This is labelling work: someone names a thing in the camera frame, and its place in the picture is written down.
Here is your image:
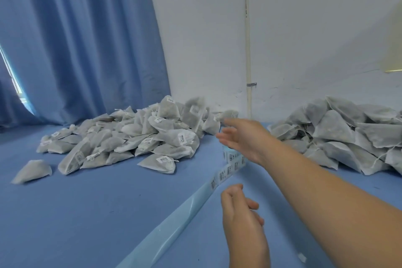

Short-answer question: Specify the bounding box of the person's left hand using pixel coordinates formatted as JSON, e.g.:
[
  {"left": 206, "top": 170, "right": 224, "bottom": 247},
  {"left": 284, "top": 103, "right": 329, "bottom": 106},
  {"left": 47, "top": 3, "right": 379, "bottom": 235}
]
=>
[{"left": 220, "top": 183, "right": 268, "bottom": 252}]

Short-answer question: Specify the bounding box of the person's right hand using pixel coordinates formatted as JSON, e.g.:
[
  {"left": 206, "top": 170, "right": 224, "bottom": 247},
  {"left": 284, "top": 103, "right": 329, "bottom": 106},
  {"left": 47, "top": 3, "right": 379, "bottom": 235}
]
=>
[{"left": 215, "top": 118, "right": 278, "bottom": 167}]

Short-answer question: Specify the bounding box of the blue label roll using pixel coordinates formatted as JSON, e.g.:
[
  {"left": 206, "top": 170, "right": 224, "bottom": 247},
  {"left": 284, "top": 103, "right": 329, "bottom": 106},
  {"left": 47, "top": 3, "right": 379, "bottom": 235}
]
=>
[{"left": 116, "top": 145, "right": 247, "bottom": 268}]

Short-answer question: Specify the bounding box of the pile of unlabelled herb bags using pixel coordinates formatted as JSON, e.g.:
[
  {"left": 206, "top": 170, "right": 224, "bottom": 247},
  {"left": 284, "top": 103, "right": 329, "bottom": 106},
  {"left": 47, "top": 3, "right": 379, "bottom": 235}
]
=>
[{"left": 269, "top": 95, "right": 402, "bottom": 177}]

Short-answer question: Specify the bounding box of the pile of labelled herb bags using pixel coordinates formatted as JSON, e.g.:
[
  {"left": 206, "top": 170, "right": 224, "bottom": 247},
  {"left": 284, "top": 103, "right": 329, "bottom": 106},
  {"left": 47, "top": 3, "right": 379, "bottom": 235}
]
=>
[{"left": 36, "top": 95, "right": 240, "bottom": 176}]

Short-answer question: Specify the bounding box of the lone white pouch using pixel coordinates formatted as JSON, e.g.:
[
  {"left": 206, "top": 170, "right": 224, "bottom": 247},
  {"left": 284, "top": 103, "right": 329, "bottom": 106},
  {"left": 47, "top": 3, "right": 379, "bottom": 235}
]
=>
[{"left": 11, "top": 159, "right": 54, "bottom": 185}]

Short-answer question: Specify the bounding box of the person's right forearm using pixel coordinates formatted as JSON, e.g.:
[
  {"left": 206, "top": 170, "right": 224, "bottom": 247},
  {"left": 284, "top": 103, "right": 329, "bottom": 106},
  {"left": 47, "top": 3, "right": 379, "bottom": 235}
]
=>
[{"left": 259, "top": 139, "right": 402, "bottom": 268}]

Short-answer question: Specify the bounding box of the blue curtain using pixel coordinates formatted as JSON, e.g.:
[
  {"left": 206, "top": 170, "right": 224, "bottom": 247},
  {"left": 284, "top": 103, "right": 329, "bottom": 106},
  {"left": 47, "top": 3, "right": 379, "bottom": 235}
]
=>
[{"left": 0, "top": 0, "right": 172, "bottom": 131}]

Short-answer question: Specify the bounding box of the white wall pipe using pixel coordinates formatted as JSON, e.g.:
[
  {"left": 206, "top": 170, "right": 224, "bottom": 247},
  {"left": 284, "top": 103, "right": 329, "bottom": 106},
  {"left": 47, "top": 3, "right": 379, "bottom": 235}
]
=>
[{"left": 243, "top": 0, "right": 254, "bottom": 120}]

